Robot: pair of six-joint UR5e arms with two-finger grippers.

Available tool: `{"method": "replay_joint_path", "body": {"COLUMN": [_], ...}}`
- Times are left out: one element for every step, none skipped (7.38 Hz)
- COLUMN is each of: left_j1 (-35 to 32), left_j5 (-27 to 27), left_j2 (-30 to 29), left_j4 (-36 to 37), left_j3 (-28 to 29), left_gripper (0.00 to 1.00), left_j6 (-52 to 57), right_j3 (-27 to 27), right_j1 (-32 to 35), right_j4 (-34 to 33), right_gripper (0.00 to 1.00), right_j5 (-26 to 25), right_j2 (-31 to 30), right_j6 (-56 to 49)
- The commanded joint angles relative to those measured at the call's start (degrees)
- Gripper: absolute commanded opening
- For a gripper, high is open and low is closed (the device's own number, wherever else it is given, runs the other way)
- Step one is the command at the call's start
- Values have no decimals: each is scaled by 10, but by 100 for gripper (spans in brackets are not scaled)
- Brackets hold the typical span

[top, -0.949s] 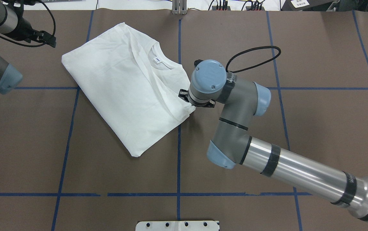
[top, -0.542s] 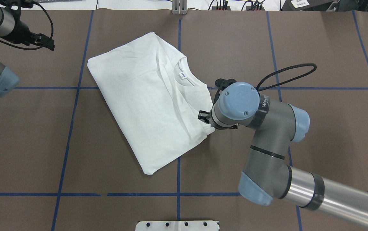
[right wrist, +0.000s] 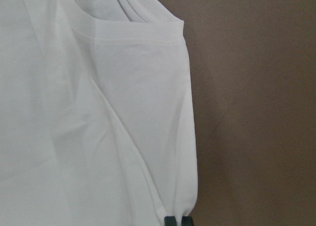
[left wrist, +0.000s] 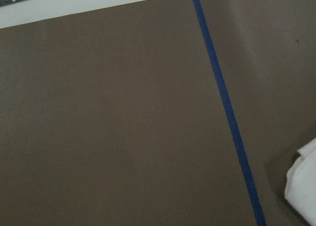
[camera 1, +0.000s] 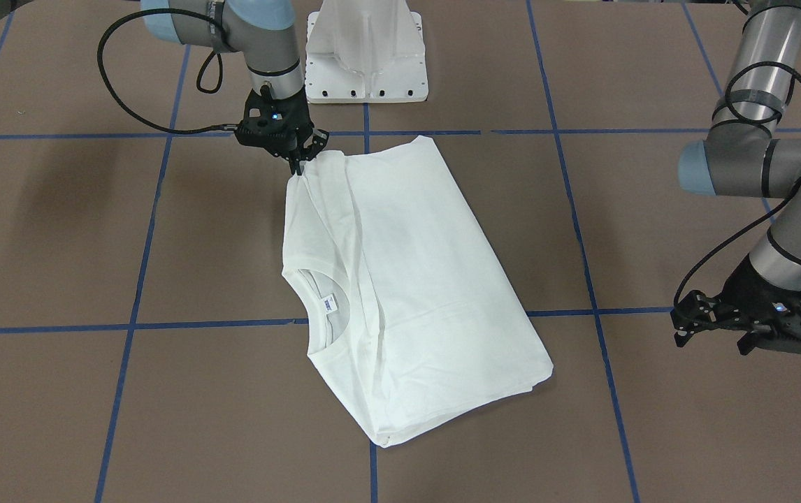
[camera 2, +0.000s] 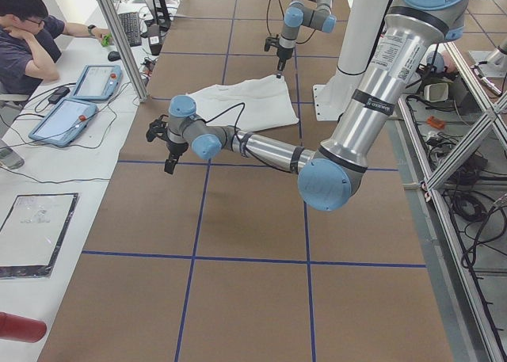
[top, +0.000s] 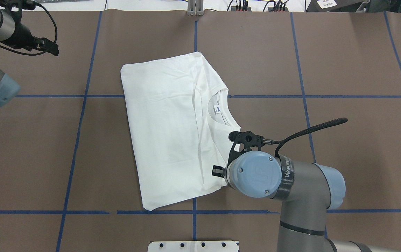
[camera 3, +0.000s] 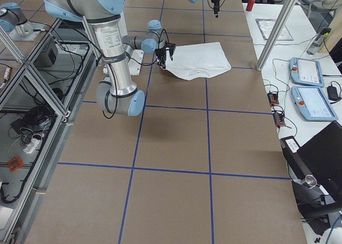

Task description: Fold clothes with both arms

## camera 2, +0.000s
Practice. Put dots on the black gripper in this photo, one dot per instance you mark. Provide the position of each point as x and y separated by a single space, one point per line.
282 54
174 147

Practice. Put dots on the white long-sleeve printed shirt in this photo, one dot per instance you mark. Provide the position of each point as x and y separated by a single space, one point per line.
252 105

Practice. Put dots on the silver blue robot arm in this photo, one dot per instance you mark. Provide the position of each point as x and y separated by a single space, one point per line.
296 15
327 158

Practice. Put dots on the upper blue teach pendant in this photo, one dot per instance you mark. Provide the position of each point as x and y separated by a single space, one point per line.
97 82

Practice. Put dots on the blue teach pendant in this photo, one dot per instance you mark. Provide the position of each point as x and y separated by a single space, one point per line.
97 82
64 123

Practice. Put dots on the lower blue teach pendant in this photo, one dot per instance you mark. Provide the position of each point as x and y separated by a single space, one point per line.
64 123

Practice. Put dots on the black computer mouse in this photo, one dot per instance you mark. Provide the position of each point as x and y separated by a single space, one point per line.
114 56

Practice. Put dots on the black power adapter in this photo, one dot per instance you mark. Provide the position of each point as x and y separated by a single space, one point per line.
58 94

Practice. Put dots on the green handheld object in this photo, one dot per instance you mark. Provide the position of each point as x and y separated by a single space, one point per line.
106 40

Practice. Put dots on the black computer keyboard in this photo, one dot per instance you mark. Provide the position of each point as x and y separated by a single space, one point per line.
131 26

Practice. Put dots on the plastic-wrapped dark garment package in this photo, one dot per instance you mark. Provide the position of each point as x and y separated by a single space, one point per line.
32 234

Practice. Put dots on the clear water bottle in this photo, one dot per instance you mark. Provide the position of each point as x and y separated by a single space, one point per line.
10 158

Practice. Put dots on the orange tool on floor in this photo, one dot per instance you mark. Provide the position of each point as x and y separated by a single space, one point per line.
434 122

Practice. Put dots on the seated person in navy shirt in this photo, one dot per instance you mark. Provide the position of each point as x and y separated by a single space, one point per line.
28 49

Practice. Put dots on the red bottle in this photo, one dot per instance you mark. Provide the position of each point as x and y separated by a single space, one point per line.
18 328

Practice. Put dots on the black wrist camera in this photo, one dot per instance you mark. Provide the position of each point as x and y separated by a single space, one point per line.
271 42
157 129

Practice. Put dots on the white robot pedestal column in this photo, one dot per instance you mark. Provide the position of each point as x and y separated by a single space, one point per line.
363 30

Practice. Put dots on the aluminium frame post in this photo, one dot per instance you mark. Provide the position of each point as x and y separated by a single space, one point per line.
109 11

